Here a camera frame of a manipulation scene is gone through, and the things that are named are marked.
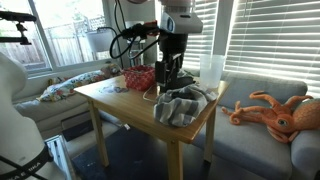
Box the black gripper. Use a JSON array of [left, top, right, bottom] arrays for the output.
[[154, 32, 189, 92]]

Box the grey striped towel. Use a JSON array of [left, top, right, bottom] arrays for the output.
[[153, 83, 218, 128]]

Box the red woven basket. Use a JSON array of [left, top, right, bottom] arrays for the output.
[[122, 64, 158, 92]]

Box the small plush toy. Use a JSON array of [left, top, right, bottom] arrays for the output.
[[100, 63, 122, 78]]

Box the black bowl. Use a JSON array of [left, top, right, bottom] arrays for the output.
[[157, 70, 198, 93]]

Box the translucent plastic cup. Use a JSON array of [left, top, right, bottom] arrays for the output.
[[199, 54, 227, 90]]

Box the wooden table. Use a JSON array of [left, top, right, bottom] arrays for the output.
[[73, 70, 230, 180]]

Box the dark blue rug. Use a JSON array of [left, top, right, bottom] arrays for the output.
[[70, 125, 214, 180]]

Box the floral patterned pillow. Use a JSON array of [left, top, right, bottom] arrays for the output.
[[36, 69, 109, 103]]

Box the dark box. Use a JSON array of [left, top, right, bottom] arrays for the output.
[[60, 110, 95, 142]]

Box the grey sectional sofa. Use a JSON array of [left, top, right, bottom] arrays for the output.
[[13, 61, 320, 180]]

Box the wide white window blind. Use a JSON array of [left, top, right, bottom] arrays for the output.
[[224, 0, 320, 98]]

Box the orange octopus plush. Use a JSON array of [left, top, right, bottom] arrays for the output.
[[221, 90, 320, 144]]

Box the white cable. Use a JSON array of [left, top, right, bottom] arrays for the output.
[[142, 84, 160, 103]]

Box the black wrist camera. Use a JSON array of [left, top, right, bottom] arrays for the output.
[[120, 20, 160, 40]]

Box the white metal frame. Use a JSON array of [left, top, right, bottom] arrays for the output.
[[44, 134, 77, 180]]

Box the black camera on tripod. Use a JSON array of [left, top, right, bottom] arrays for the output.
[[0, 10, 38, 46]]

